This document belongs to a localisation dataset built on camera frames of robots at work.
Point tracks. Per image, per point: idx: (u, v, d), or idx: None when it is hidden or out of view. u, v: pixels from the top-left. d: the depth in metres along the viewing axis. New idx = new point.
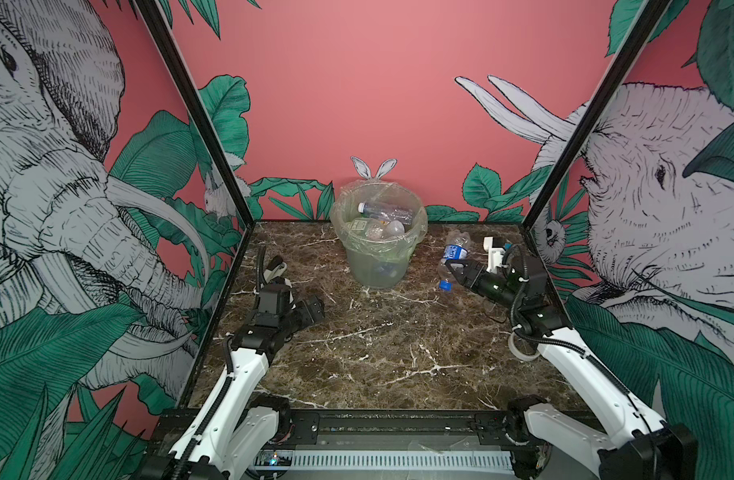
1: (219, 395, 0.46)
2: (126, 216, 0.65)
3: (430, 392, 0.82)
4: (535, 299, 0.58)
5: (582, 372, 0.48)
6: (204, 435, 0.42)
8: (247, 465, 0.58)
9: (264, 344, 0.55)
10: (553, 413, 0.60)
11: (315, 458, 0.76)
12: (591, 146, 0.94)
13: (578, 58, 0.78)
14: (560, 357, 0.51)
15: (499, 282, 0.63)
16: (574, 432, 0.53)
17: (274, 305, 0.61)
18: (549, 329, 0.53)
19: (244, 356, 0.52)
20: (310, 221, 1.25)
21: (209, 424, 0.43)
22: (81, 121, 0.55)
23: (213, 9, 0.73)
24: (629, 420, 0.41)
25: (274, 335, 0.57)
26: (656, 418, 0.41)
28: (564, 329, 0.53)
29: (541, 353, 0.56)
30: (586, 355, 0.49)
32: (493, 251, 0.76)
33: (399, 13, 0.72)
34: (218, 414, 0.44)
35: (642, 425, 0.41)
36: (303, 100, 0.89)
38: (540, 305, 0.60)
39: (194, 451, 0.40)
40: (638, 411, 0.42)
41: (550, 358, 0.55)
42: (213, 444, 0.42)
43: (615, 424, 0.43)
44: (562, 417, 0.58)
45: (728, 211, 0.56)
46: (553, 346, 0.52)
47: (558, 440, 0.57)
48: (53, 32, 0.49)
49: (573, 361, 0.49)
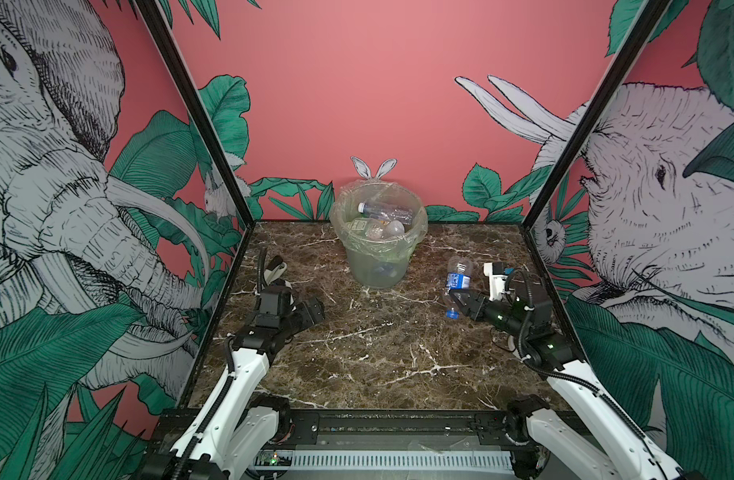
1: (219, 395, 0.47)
2: (126, 216, 0.65)
3: (430, 392, 0.82)
4: (542, 328, 0.57)
5: (595, 411, 0.47)
6: (205, 433, 0.42)
8: (246, 465, 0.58)
9: (264, 344, 0.55)
10: (555, 425, 0.60)
11: (315, 458, 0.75)
12: (591, 147, 0.93)
13: (579, 58, 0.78)
14: (571, 392, 0.50)
15: (503, 311, 0.63)
16: (583, 456, 0.52)
17: (275, 306, 0.62)
18: (559, 363, 0.52)
19: (245, 355, 0.53)
20: (310, 221, 1.25)
21: (210, 422, 0.44)
22: (81, 121, 0.55)
23: (213, 9, 0.73)
24: (645, 467, 0.41)
25: (274, 335, 0.58)
26: (673, 467, 0.41)
28: (576, 363, 0.52)
29: (555, 388, 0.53)
30: (599, 393, 0.48)
32: (494, 277, 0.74)
33: (400, 14, 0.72)
34: (219, 413, 0.45)
35: (659, 476, 0.40)
36: (304, 101, 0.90)
38: (548, 334, 0.59)
39: (194, 450, 0.41)
40: (654, 458, 0.41)
41: (561, 392, 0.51)
42: (214, 442, 0.42)
43: (629, 471, 0.42)
44: (568, 431, 0.58)
45: (728, 211, 0.56)
46: (564, 382, 0.51)
47: (560, 453, 0.57)
48: (53, 32, 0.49)
49: (585, 398, 0.48)
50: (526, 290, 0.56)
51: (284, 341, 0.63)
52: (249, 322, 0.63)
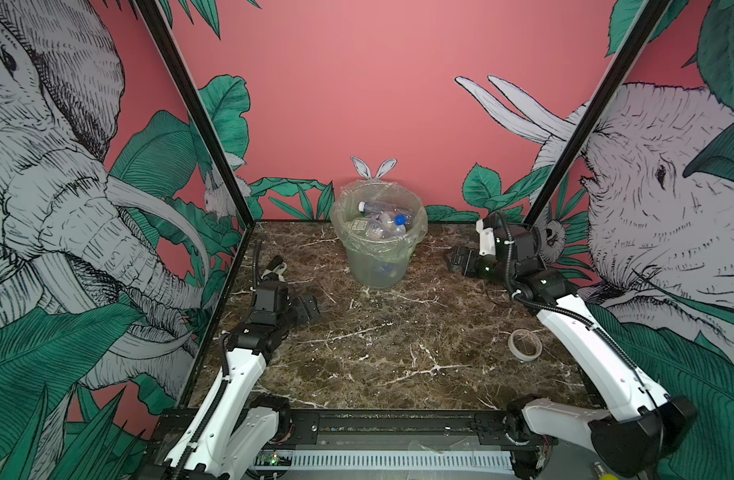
1: (213, 401, 0.45)
2: (126, 216, 0.65)
3: (430, 392, 0.82)
4: (529, 264, 0.54)
5: (588, 345, 0.45)
6: (200, 442, 0.41)
8: (245, 467, 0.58)
9: (260, 343, 0.53)
10: (547, 404, 0.62)
11: (315, 458, 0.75)
12: (591, 147, 0.93)
13: (579, 58, 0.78)
14: (562, 327, 0.48)
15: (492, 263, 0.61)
16: (567, 416, 0.54)
17: (271, 303, 0.60)
18: (553, 298, 0.49)
19: (239, 356, 0.51)
20: (310, 221, 1.25)
21: (205, 430, 0.42)
22: (81, 121, 0.55)
23: (213, 9, 0.73)
24: (636, 396, 0.40)
25: (270, 333, 0.55)
26: (660, 393, 0.40)
28: (570, 296, 0.49)
29: (544, 322, 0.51)
30: (592, 327, 0.46)
32: (484, 232, 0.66)
33: (399, 14, 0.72)
34: (215, 419, 0.44)
35: (648, 403, 0.39)
36: (303, 101, 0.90)
38: (538, 271, 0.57)
39: (189, 459, 0.40)
40: (643, 387, 0.40)
41: (550, 327, 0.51)
42: (209, 451, 0.41)
43: (620, 402, 0.41)
44: (553, 406, 0.60)
45: (728, 211, 0.56)
46: (558, 318, 0.48)
47: (555, 429, 0.57)
48: (53, 32, 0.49)
49: (578, 333, 0.46)
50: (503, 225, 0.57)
51: (282, 336, 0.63)
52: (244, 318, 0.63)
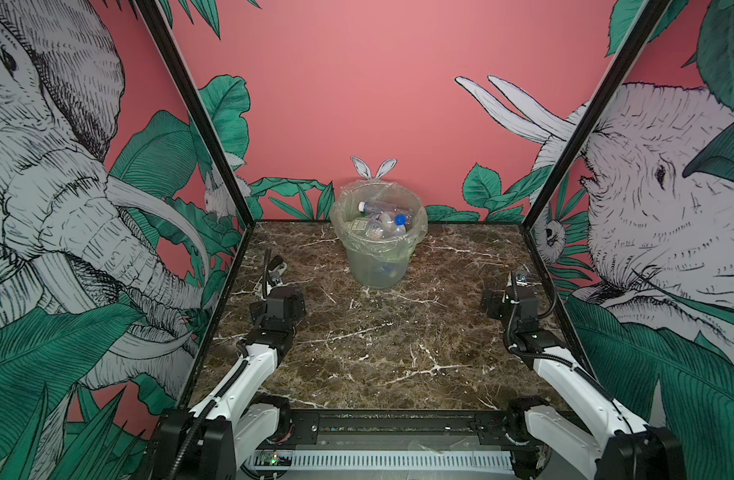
1: (236, 372, 0.51)
2: (126, 216, 0.65)
3: (430, 392, 0.82)
4: (529, 323, 0.64)
5: (569, 382, 0.51)
6: (223, 399, 0.46)
8: (248, 456, 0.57)
9: (274, 344, 0.59)
10: (554, 418, 0.60)
11: (315, 458, 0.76)
12: (591, 146, 0.94)
13: (578, 59, 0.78)
14: (551, 370, 0.55)
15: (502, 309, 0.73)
16: (572, 436, 0.54)
17: (281, 311, 0.66)
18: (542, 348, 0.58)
19: (259, 348, 0.58)
20: (310, 221, 1.25)
21: (227, 392, 0.47)
22: (81, 121, 0.55)
23: (213, 9, 0.73)
24: (612, 422, 0.44)
25: (283, 338, 0.63)
26: (639, 422, 0.43)
28: (557, 348, 0.58)
29: (539, 371, 0.58)
30: (574, 367, 0.53)
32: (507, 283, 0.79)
33: (399, 14, 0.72)
34: (235, 386, 0.49)
35: (624, 427, 0.43)
36: (303, 102, 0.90)
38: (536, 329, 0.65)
39: (212, 411, 0.44)
40: (621, 414, 0.45)
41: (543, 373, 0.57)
42: (229, 408, 0.45)
43: (601, 430, 0.45)
44: (563, 422, 0.58)
45: (727, 211, 0.56)
46: (545, 361, 0.56)
47: (557, 444, 0.56)
48: (53, 32, 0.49)
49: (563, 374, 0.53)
50: (510, 286, 0.66)
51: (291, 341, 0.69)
52: (254, 330, 0.63)
